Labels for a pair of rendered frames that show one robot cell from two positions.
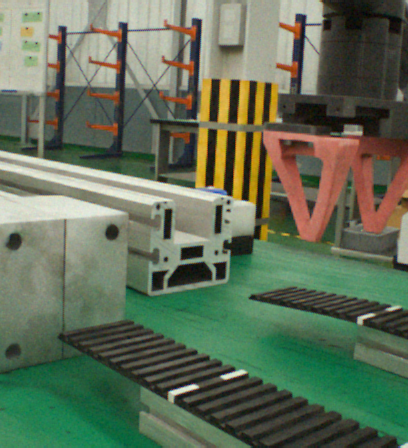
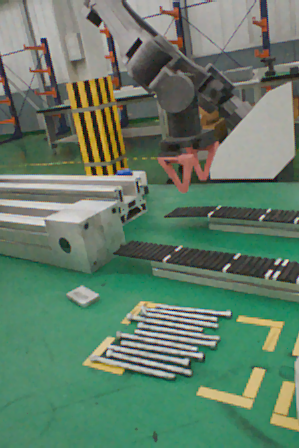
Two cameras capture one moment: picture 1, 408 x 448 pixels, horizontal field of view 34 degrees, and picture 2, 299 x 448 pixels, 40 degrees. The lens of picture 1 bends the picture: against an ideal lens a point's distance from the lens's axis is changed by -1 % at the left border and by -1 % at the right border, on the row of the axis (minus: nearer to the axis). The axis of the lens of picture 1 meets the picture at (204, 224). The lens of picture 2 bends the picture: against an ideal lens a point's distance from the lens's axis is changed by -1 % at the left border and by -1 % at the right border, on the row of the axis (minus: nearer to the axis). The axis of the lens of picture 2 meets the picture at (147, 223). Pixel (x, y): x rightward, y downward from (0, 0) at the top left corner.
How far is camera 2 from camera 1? 0.30 m
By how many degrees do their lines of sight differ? 13
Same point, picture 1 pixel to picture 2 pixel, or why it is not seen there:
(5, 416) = (108, 284)
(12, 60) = not seen: outside the picture
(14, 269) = (88, 235)
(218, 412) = (181, 261)
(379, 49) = (192, 117)
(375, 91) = (194, 132)
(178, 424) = (166, 269)
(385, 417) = (227, 247)
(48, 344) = (104, 257)
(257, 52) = (93, 60)
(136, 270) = not seen: hidden behind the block
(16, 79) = not seen: outside the picture
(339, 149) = (188, 160)
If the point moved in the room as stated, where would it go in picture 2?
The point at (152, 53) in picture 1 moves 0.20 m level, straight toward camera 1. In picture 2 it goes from (21, 67) to (21, 66)
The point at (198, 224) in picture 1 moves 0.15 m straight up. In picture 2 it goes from (129, 191) to (117, 125)
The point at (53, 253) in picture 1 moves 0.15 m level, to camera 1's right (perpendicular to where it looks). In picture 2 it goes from (98, 225) to (182, 206)
